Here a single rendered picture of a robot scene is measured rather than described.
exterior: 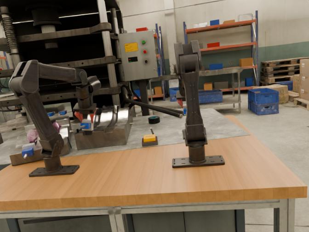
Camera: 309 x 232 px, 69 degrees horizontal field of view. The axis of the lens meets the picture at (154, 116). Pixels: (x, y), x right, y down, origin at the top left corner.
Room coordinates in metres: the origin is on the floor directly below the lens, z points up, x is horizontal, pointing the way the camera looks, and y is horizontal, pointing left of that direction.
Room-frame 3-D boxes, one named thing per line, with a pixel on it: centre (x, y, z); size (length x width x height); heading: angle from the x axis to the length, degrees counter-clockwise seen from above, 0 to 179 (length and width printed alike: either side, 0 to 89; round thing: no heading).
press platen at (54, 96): (2.26, 0.87, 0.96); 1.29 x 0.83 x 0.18; 90
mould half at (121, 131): (1.37, 0.29, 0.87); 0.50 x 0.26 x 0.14; 0
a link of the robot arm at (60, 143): (0.90, 0.45, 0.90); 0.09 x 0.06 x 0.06; 57
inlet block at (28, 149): (1.02, 0.62, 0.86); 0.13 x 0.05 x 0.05; 17
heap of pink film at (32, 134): (1.29, 0.64, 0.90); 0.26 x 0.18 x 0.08; 17
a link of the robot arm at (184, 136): (0.83, -0.14, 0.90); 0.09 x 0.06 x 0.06; 86
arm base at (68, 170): (0.89, 0.45, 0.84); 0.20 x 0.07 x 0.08; 83
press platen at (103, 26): (2.25, 0.87, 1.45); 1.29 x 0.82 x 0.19; 90
